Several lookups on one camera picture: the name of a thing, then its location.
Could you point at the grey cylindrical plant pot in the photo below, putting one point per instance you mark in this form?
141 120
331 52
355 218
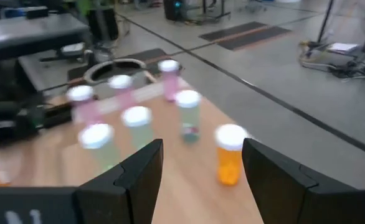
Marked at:
117 66

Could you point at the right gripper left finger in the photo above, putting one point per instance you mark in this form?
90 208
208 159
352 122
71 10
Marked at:
132 193

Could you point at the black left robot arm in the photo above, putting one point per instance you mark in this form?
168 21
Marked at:
5 127

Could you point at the pink medicine bottle white cap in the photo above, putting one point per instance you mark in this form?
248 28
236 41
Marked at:
86 109
170 84
123 96

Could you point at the black metal tripod stand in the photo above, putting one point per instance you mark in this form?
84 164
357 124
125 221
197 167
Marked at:
325 21

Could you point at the orange medicine bottle white cap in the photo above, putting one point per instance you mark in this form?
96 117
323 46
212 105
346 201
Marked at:
229 165

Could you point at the blue screen monitor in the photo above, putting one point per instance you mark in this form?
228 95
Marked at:
34 12

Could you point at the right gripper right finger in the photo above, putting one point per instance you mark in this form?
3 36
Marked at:
294 199

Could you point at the green medicine bottle white cap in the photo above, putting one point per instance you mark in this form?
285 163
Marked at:
140 133
103 155

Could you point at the wooden shelf black metal legs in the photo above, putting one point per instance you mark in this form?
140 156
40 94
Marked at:
185 186

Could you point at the black bin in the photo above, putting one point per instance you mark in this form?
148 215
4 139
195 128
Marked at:
103 26

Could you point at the black computer tower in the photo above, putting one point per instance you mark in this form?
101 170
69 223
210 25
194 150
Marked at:
174 11

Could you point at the grey cart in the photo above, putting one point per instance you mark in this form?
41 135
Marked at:
30 34

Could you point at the long black floor tape line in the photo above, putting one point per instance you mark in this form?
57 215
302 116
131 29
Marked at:
294 109

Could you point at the green leafy plant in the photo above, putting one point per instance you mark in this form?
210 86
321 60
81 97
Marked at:
92 3

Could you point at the green bottle with pink pill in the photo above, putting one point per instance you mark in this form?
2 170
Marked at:
188 118

